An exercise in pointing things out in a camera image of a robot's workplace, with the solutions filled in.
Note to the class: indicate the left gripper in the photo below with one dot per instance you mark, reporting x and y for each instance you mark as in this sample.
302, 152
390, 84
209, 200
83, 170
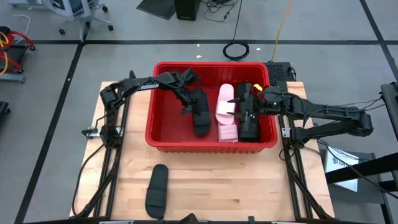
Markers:
187, 97

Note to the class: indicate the black perforated box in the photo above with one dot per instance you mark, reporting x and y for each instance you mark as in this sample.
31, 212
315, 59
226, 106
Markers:
280, 72

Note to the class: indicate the black slide sandal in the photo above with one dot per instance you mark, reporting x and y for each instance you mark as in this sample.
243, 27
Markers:
248, 133
202, 127
157, 193
244, 90

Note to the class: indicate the grey wheeled office chair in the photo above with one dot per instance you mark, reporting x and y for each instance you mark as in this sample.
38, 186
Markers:
81, 14

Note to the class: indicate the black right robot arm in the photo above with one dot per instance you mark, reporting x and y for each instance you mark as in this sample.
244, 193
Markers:
335, 111

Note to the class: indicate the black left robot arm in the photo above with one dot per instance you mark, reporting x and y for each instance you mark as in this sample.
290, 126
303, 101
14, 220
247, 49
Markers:
149, 84

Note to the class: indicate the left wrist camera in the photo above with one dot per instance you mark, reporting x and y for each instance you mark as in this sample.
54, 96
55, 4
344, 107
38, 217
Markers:
189, 76

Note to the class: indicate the black computer tower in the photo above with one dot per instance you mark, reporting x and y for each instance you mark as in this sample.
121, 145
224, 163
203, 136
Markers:
187, 9

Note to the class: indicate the small yellow tag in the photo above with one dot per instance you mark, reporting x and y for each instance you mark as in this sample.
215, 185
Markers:
257, 87

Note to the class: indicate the black table-edge camera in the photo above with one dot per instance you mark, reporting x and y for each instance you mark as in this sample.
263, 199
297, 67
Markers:
189, 219

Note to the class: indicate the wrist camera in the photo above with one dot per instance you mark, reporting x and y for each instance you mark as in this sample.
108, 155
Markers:
273, 95
189, 76

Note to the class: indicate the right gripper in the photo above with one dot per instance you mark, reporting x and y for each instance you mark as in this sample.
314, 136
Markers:
261, 107

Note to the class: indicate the black floor mat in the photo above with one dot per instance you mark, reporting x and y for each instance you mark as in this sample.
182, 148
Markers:
158, 7

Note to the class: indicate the white slide sandal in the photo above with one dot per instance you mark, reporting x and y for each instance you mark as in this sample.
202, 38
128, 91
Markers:
228, 133
225, 93

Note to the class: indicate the red plastic bin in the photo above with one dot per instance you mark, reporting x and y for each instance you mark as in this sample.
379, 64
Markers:
168, 124

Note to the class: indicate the printed white paper sheet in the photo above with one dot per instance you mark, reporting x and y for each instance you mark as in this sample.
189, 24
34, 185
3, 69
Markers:
340, 174

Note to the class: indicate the black diagonal bar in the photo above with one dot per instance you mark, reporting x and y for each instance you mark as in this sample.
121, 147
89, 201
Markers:
367, 168

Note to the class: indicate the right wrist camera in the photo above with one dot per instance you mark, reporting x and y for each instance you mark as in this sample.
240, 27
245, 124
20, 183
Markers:
273, 95

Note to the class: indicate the grey side table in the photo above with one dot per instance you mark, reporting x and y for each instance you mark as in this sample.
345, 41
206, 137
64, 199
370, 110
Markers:
370, 193

